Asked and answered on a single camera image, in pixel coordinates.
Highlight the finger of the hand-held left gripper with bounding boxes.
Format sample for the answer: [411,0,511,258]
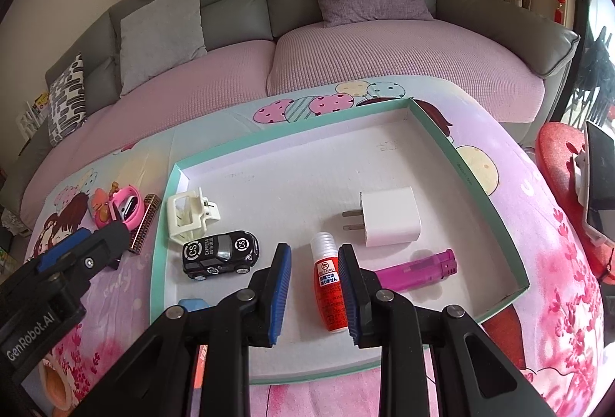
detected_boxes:
[45,221,133,286]
[36,227,93,274]

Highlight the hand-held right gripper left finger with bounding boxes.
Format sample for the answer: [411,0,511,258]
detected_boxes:
[67,243,293,417]

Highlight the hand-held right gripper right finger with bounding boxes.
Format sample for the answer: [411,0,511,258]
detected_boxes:
[337,244,558,417]

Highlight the red glue bottle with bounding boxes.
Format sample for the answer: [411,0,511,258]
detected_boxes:
[310,232,349,334]

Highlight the pink brown toy figure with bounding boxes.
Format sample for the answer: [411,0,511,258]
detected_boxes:
[90,181,123,226]

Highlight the black white patterned bar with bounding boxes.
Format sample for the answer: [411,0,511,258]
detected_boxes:
[127,193,161,254]

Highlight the pink wrist watch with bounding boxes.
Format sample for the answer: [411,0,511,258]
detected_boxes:
[95,186,143,228]

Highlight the purple lighter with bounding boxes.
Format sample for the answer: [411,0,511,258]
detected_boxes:
[372,249,458,292]

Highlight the black toy car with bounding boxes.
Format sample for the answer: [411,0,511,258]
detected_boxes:
[183,229,259,282]

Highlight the white charger plug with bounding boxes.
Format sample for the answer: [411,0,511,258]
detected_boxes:
[342,186,424,248]

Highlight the white hair clip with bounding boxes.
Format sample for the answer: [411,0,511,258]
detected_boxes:
[167,188,223,247]

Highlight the teal shallow cardboard box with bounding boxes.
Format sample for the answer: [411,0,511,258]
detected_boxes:
[150,97,532,386]

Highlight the upright booklets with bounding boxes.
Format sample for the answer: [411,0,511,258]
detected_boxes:
[17,90,51,141]

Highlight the black white patterned pillow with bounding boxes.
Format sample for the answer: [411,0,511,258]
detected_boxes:
[47,54,88,148]

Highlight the pink sofa seat cover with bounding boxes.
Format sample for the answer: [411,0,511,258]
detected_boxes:
[19,37,277,216]
[266,17,546,122]

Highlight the light grey pillow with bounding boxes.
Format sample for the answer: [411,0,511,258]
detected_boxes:
[119,0,208,97]

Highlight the red stool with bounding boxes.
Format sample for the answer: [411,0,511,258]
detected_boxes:
[535,121,615,286]

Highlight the smartphone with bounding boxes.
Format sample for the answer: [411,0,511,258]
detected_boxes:
[583,120,615,247]

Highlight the black folding rack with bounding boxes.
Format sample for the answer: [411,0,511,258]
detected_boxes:
[564,25,615,132]

